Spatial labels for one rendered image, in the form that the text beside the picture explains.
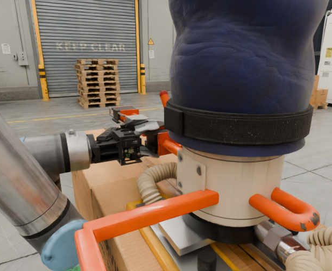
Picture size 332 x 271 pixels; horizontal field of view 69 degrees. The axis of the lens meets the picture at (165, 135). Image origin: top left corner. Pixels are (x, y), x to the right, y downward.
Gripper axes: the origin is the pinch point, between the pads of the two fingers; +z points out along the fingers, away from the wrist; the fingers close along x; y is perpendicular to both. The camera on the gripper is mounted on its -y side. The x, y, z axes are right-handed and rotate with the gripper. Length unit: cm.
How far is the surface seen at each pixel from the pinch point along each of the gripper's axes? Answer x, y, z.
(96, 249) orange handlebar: 1.1, 36.5, -24.8
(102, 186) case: -12.9, -2.3, -16.7
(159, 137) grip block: 2.0, 6.8, -3.8
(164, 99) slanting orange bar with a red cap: 10.5, 3.2, -0.7
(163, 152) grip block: -2.1, 6.8, -2.7
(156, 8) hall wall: 213, -894, 403
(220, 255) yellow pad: -10.9, 33.1, -4.8
